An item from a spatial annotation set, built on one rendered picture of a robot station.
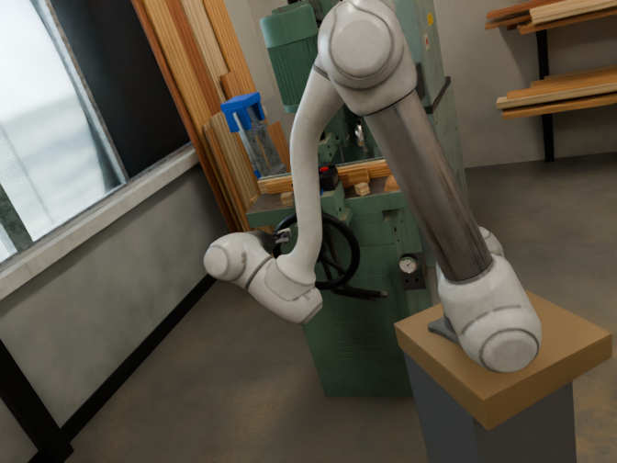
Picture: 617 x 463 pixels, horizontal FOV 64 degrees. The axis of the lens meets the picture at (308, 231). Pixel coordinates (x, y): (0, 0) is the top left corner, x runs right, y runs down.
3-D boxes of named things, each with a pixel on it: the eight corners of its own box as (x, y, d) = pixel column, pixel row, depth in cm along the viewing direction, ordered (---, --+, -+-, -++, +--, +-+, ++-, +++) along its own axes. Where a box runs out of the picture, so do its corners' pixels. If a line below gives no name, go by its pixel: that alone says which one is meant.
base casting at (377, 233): (276, 256, 185) (269, 235, 181) (314, 193, 234) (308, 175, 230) (396, 243, 170) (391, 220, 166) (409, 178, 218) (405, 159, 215)
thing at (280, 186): (268, 195, 191) (265, 185, 190) (270, 192, 193) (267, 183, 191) (432, 168, 170) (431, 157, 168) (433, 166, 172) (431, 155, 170)
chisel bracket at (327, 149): (312, 169, 177) (306, 146, 173) (321, 155, 189) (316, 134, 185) (332, 165, 174) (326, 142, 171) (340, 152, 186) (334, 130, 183)
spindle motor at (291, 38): (279, 118, 167) (250, 21, 154) (293, 104, 182) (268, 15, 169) (329, 107, 161) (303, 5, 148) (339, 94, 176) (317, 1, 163)
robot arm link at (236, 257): (220, 254, 128) (260, 285, 126) (187, 267, 114) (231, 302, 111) (240, 220, 125) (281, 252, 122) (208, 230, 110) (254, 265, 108)
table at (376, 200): (240, 241, 174) (234, 226, 172) (267, 204, 200) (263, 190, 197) (413, 220, 153) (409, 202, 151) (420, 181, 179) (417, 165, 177)
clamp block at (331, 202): (297, 226, 165) (290, 201, 161) (308, 208, 176) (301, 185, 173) (341, 220, 160) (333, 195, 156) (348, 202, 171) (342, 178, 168)
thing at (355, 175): (310, 191, 182) (306, 177, 180) (311, 190, 183) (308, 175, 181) (369, 182, 174) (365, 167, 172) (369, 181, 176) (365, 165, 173)
